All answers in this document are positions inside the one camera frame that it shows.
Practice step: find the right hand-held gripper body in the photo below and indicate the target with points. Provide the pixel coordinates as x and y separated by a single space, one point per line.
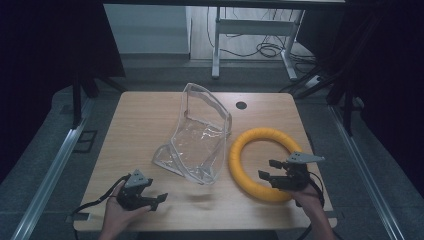
293 176

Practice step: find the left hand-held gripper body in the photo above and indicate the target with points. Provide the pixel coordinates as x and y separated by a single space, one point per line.
130 195

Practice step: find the clear plastic zipper bag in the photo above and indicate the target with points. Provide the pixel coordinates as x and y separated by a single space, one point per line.
200 146

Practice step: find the person's left hand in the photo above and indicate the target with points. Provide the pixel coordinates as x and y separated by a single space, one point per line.
117 213

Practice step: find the person's right hand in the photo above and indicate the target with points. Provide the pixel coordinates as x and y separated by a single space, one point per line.
305 196

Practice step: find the black stand legs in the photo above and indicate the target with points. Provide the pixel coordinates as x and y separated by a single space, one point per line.
77 100
348 110

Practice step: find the white power strip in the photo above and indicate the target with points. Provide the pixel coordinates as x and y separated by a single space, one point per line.
314 81

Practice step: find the black curtain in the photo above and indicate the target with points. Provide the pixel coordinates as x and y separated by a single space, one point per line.
50 66
390 83

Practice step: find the black floor outlet frame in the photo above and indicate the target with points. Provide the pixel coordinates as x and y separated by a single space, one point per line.
85 141

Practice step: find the metal floor rail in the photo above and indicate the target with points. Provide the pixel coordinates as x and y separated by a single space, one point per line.
50 173
363 166

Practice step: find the white metal desk frame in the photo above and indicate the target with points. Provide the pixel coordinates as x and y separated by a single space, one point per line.
253 27

